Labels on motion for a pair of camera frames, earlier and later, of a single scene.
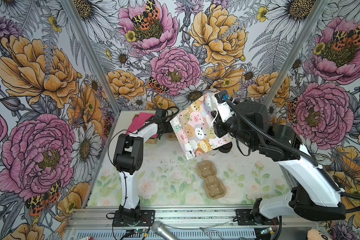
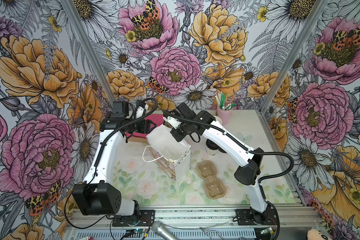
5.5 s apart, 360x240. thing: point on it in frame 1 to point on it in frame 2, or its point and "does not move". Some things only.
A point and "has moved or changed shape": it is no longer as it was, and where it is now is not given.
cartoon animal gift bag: x=194 y=128 has moved or changed shape
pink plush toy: x=318 y=233 does not move
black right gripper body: x=230 y=126 to x=181 y=131
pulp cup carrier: x=215 y=187 does not move
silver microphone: x=160 y=229 does not move
